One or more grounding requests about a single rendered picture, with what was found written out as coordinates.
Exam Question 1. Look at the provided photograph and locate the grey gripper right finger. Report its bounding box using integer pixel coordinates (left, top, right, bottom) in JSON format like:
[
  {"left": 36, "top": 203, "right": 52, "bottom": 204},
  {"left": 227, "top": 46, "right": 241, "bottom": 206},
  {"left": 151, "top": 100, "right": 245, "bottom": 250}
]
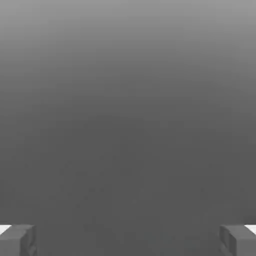
[{"left": 218, "top": 223, "right": 256, "bottom": 256}]

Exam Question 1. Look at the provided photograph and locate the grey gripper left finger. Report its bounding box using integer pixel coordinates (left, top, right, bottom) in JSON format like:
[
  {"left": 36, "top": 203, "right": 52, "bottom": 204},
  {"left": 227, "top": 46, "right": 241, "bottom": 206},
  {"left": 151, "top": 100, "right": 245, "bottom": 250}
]
[{"left": 0, "top": 223, "right": 38, "bottom": 256}]

